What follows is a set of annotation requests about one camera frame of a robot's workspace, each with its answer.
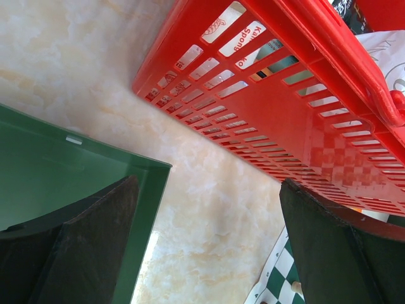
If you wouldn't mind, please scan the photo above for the light rook corner piece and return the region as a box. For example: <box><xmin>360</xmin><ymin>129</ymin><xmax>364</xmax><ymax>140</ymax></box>
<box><xmin>291</xmin><ymin>281</ymin><xmax>302</xmax><ymax>294</ymax></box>

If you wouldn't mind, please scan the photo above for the red plastic shopping basket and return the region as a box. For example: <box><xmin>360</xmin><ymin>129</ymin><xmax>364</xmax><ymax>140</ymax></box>
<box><xmin>132</xmin><ymin>1</ymin><xmax>404</xmax><ymax>215</ymax></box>

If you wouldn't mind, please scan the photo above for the green plastic tray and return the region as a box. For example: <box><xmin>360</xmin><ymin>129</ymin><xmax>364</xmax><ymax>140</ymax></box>
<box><xmin>1</xmin><ymin>106</ymin><xmax>171</xmax><ymax>303</ymax></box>

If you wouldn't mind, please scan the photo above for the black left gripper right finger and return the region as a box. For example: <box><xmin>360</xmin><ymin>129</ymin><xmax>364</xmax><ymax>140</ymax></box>
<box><xmin>280</xmin><ymin>179</ymin><xmax>404</xmax><ymax>303</ymax></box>

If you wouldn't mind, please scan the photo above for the white wrapped paper roll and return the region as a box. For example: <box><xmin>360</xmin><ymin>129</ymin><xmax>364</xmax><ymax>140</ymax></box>
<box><xmin>356</xmin><ymin>30</ymin><xmax>405</xmax><ymax>94</ymax></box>

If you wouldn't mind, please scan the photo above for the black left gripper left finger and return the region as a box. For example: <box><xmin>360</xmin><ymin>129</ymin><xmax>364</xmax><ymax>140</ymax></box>
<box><xmin>1</xmin><ymin>175</ymin><xmax>139</xmax><ymax>303</ymax></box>

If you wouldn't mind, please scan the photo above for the green white chess mat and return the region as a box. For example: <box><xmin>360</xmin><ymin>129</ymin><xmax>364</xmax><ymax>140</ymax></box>
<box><xmin>245</xmin><ymin>228</ymin><xmax>305</xmax><ymax>304</ymax></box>

